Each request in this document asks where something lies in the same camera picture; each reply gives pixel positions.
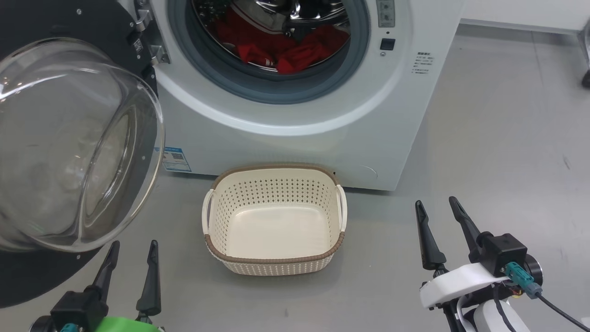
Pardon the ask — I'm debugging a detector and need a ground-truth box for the cream perforated laundry basket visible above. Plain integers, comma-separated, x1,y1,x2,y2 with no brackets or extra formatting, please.
201,164,347,276

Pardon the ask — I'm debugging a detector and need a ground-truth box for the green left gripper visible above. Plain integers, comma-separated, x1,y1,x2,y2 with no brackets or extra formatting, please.
91,239,165,332

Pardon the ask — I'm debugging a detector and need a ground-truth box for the white partition panel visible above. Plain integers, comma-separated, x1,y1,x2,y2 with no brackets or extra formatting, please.
461,0,590,36

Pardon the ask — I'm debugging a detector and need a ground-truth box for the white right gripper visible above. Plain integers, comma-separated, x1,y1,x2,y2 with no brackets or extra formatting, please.
414,196,512,309

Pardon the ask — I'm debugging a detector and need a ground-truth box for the silver metal partition leg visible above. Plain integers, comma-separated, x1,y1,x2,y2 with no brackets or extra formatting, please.
578,21,590,71

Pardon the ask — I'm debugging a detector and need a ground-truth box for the washing machine drum with clothes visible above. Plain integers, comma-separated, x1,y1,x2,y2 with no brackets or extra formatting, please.
191,0,352,74

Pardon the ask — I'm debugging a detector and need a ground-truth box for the white front-load washing machine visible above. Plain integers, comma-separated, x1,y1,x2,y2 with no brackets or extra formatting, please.
118,0,466,192

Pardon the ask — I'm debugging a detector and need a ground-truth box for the black round glass washer door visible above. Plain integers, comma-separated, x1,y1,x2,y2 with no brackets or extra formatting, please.
0,0,165,308

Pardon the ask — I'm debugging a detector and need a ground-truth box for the grey warning label sticker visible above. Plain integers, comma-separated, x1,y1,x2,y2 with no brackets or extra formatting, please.
376,0,396,28

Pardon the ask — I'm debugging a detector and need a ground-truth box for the blue energy label sticker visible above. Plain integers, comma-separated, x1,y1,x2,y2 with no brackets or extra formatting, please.
161,147,192,173

